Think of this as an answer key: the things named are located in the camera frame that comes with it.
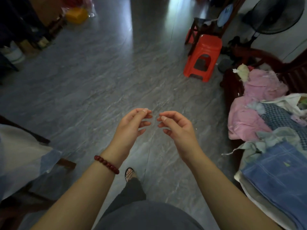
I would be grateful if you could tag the person's grey shirt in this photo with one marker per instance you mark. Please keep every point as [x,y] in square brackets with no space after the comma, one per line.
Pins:
[148,217]

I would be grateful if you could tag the cream cloth bundle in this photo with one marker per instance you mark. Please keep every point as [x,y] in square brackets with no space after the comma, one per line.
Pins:
[242,71]

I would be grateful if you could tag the yellow plastic box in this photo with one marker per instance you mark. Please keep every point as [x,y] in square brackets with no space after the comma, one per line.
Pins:
[76,15]

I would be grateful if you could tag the brown cardboard box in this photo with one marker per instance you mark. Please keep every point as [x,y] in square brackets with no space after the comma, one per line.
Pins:
[48,9]

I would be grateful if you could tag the dark wooden sofa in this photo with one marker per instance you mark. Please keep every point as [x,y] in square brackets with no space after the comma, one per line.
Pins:
[295,76]

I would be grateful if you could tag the person's right forearm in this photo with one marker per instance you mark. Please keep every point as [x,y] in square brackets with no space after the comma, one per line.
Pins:
[227,201]

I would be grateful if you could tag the person's left forearm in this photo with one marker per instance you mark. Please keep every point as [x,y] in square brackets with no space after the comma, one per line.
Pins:
[79,201]

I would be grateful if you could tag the white plastic bucket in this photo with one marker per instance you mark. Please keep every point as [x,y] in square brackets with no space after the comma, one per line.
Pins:
[15,53]

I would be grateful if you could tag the black standing fan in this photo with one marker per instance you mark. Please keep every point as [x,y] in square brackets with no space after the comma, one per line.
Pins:
[273,14]

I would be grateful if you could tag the pale green cloth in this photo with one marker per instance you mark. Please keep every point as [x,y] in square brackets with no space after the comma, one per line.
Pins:
[268,141]

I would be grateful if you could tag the dark cluttered storage shelf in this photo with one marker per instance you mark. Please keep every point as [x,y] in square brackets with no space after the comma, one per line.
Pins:
[14,21]

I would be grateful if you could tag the black white woven sandal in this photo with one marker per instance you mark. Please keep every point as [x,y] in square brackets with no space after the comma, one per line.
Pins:
[130,174]

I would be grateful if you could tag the blue lined cloth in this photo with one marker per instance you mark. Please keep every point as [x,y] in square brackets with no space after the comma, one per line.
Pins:
[280,179]

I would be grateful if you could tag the cream folded cloth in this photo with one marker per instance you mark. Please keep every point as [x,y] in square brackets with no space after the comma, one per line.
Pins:
[254,203]

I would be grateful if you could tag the person's left hand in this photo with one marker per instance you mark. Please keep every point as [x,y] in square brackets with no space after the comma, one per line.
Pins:
[127,134]

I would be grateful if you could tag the person's grey trousers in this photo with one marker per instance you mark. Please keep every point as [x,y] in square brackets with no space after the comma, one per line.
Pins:
[127,196]

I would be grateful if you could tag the person's right hand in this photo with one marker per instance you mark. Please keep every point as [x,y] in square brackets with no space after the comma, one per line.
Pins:
[180,134]

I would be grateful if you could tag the dark wooden dining chair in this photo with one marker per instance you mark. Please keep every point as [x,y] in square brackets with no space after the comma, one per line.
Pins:
[67,164]

